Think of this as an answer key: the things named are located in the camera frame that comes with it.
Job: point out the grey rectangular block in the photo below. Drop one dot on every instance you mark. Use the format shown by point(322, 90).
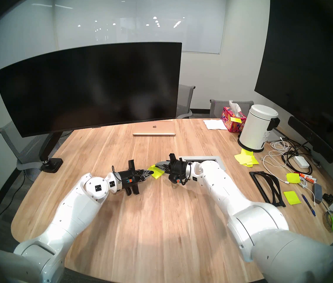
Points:
point(317, 193)

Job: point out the black frame stand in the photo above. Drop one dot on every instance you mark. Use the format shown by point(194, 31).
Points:
point(276, 204)

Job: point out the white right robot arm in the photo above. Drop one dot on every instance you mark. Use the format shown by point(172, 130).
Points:
point(228, 194)

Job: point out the small black clip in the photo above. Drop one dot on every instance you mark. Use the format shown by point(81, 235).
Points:
point(328, 198)

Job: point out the white tissue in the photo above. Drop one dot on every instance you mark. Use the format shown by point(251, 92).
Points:
point(234, 107)

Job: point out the rose gold laptop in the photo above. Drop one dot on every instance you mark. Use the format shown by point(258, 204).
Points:
point(154, 128)

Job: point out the white pedal bin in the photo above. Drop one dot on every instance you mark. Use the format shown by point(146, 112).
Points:
point(254, 129)

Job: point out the colourful tissue box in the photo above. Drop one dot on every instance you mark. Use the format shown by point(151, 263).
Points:
point(234, 126)

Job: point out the white power adapter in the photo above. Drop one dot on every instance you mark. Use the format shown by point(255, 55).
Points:
point(301, 161)

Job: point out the loose yellow sticky notes pile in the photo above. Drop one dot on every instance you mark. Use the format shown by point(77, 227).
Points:
point(246, 159)

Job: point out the grey table socket box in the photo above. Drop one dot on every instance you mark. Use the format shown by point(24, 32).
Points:
point(222, 166)

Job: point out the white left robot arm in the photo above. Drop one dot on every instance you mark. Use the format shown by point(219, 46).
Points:
point(75, 208)

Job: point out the grey mesh office chair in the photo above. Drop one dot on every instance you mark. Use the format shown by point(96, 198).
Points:
point(218, 108)
point(184, 99)
point(8, 138)

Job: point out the orange white marker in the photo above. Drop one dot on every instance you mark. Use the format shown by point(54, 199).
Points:
point(306, 177)

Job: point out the small yellow sticky note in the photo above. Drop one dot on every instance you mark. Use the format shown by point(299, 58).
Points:
point(293, 178)

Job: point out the curved black monitor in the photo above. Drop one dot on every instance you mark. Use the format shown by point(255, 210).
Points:
point(89, 87)

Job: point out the large black wall screen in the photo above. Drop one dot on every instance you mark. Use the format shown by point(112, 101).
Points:
point(307, 64)

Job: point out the yellow sticky note pad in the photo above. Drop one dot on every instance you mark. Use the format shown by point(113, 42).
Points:
point(156, 175)

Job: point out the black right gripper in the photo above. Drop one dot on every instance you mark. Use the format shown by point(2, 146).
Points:
point(179, 173)

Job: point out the glass wall whiteboard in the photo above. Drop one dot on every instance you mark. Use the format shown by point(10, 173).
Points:
point(125, 20)

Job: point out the blue pen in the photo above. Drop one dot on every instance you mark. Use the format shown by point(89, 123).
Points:
point(308, 205)

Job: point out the yellow note on tissue box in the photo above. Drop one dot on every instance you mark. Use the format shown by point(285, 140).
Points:
point(236, 119)

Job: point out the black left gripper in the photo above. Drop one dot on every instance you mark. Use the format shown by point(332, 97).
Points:
point(131, 177)

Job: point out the white paper napkin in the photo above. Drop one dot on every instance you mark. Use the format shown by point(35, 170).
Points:
point(215, 124)

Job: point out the black monitor stand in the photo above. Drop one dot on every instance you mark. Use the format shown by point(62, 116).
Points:
point(51, 164)

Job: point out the small yellow sticky pad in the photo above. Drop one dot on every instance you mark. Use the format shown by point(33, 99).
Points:
point(292, 197)

